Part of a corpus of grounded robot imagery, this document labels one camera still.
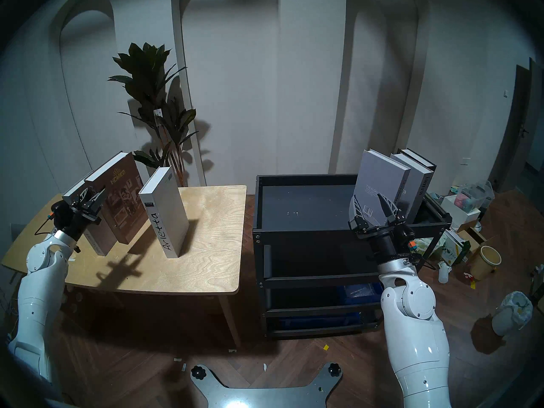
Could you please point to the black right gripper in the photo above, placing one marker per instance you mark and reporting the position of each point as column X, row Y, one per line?
column 384, row 239

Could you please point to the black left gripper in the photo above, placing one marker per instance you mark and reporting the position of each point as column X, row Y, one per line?
column 72, row 220

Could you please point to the brown Homes book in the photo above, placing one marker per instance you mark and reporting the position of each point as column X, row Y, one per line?
column 123, row 199

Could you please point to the grey Discontent book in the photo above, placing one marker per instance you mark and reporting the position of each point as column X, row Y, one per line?
column 378, row 173

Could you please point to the grey ianra book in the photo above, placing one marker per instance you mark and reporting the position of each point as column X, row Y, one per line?
column 414, row 186

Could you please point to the black Century book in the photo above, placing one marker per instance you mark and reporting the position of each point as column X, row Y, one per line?
column 420, row 158

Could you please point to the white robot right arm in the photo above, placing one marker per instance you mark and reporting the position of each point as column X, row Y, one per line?
column 416, row 326

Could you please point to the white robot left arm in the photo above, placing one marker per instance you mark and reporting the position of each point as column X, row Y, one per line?
column 38, row 292

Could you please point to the black metal shelf cart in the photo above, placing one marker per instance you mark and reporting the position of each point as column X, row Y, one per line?
column 306, row 207

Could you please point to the grey Special Issue book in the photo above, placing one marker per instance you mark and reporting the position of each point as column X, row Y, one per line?
column 100, row 241

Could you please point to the light green plastic bag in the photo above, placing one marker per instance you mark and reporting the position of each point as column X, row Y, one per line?
column 427, row 245

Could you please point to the white Arietta book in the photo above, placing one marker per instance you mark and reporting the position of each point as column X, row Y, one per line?
column 163, row 216

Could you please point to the white square box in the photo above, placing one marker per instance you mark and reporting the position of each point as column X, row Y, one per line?
column 457, row 211

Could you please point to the green and white carton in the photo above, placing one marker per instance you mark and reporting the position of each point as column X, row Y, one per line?
column 452, row 245

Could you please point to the small white bottle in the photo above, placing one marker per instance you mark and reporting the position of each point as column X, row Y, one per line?
column 443, row 274

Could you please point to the clear plastic storage box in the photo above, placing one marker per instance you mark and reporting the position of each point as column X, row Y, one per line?
column 474, row 196

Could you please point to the brown cardboard box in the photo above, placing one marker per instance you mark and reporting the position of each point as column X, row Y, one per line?
column 478, row 237

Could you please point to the small red yellow object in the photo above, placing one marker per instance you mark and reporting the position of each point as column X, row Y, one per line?
column 471, row 279

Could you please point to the yellow round bucket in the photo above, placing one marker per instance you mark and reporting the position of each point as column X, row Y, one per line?
column 484, row 264

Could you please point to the flat blue tray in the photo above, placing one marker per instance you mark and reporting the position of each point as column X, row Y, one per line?
column 318, row 321

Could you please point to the light wooden table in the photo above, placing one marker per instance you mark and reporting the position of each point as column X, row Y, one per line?
column 208, row 254

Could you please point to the tall green potted plant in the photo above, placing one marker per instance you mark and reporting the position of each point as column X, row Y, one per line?
column 144, row 71

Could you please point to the black star knob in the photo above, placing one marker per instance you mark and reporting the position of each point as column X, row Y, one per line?
column 198, row 372
column 334, row 369

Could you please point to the dark door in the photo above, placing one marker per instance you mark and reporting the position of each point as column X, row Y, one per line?
column 516, row 126

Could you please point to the white bin with bag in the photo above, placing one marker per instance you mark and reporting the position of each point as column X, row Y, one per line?
column 512, row 313

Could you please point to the grey metal robot base plate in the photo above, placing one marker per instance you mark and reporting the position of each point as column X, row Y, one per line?
column 263, row 396

